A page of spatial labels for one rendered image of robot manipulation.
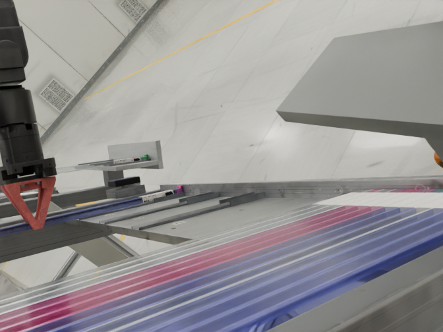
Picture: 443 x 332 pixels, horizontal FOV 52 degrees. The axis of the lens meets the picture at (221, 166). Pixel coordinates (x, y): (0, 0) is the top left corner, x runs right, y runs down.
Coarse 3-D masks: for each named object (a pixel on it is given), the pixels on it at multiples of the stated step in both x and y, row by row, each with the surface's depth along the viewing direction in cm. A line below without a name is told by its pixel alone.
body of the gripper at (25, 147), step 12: (0, 132) 64; (12, 132) 64; (24, 132) 65; (36, 132) 66; (0, 144) 65; (12, 144) 64; (24, 144) 65; (36, 144) 66; (12, 156) 64; (24, 156) 64; (36, 156) 66; (0, 168) 65; (12, 168) 61; (24, 168) 66
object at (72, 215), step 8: (176, 192) 80; (128, 200) 75; (136, 200) 76; (88, 208) 72; (96, 208) 72; (104, 208) 73; (112, 208) 74; (120, 208) 74; (56, 216) 69; (64, 216) 69; (72, 216) 70; (80, 216) 71; (16, 224) 66; (24, 224) 66; (48, 224) 68; (0, 232) 64; (8, 232) 65; (16, 232) 65
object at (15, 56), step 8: (8, 40) 61; (0, 48) 61; (8, 48) 62; (16, 48) 62; (0, 56) 61; (8, 56) 62; (16, 56) 62; (0, 64) 61; (8, 64) 62; (16, 64) 62; (0, 72) 62; (8, 72) 62; (16, 72) 63; (24, 72) 63; (0, 80) 62; (8, 80) 62; (16, 80) 63; (24, 80) 64
